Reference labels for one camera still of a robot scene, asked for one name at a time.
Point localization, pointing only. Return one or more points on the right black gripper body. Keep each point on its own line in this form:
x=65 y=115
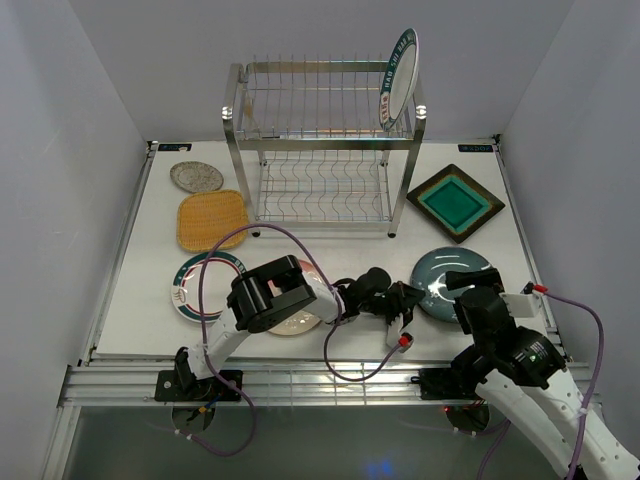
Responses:
x=489 y=276

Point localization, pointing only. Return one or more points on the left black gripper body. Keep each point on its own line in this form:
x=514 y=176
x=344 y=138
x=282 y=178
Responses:
x=392 y=304

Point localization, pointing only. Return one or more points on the dark blue round plate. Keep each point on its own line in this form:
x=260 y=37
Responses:
x=429 y=275

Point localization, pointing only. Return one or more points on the pink cream floral plate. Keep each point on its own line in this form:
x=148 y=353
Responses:
x=302 y=321

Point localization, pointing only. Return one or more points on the white plate teal lettered rim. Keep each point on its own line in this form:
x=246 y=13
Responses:
x=399 y=79

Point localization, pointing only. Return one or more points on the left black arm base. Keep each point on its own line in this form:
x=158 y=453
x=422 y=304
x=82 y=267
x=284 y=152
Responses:
x=169 y=389

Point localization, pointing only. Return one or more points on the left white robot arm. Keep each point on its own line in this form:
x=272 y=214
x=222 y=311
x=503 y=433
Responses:
x=265 y=297

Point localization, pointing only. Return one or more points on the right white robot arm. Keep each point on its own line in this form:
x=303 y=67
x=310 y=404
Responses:
x=521 y=373

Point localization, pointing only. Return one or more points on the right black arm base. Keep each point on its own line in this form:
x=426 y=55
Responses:
x=442 y=384

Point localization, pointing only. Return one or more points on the steel two-tier dish rack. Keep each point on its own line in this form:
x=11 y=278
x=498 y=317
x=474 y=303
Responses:
x=307 y=147

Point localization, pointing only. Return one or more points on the green black square plate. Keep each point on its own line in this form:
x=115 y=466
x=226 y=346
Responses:
x=455 y=202

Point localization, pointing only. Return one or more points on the right blue table label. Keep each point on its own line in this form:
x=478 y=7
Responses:
x=475 y=148

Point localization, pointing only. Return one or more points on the blue table label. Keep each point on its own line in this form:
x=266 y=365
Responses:
x=475 y=148
x=175 y=147

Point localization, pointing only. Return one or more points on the white plate green red rim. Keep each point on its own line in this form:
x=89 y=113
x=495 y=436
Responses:
x=221 y=270

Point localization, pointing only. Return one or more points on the yellow woven square plate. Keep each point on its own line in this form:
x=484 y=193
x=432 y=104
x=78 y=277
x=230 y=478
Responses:
x=204 y=218

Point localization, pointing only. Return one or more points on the speckled grey round plate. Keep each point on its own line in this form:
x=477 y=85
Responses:
x=196 y=177

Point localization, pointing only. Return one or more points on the left blue table label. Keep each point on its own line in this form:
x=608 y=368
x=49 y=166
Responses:
x=175 y=147

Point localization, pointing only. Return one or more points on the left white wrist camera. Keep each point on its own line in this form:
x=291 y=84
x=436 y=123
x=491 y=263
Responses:
x=398 y=338

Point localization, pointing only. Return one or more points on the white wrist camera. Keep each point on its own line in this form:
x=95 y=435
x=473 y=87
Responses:
x=527 y=303
x=398 y=338

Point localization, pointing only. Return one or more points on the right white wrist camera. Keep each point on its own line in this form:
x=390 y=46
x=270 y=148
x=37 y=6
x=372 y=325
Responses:
x=527 y=303

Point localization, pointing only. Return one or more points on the aluminium front frame rail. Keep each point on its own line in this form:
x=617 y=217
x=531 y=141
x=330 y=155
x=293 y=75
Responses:
x=268 y=384

